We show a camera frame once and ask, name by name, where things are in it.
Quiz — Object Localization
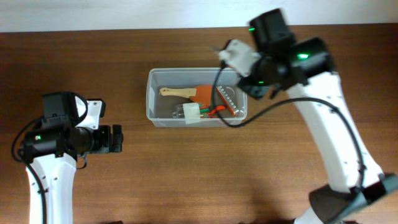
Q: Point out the copper terminal bar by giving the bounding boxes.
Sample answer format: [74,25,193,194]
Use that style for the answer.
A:
[216,86,239,116]

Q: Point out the red handled cutting pliers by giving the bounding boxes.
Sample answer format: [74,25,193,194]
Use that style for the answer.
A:
[198,105,235,127]

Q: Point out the orange scraper wooden handle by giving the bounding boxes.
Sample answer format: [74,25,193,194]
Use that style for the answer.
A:
[159,85,212,106]

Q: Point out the clear plastic container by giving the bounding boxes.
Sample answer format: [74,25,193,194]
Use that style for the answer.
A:
[146,68,248,128]

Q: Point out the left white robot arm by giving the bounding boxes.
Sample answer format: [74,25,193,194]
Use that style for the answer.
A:
[17,91,124,223]

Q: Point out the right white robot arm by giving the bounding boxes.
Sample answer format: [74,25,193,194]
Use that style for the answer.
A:
[240,9,397,223]

